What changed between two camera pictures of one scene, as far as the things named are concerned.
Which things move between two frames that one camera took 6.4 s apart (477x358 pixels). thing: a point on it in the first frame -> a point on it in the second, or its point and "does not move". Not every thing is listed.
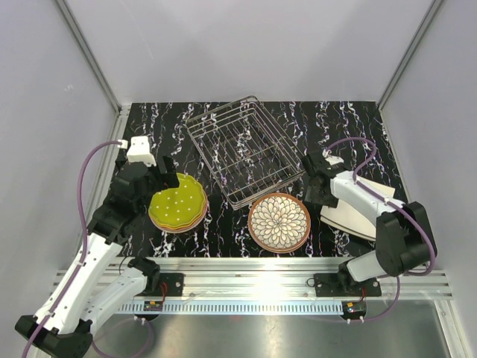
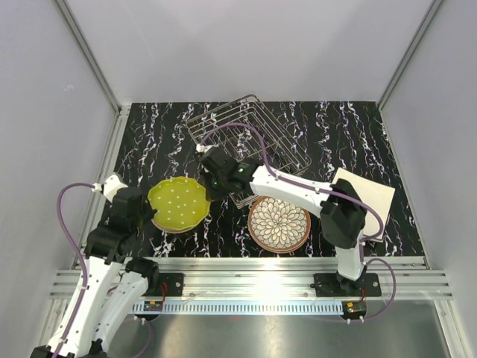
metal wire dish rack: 246,154 does not move
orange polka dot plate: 179,227 -> 201,184
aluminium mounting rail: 264,278 does not move
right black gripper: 311,196 -> 206,176
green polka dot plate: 179,206 does not move
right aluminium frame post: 434,7 does not move
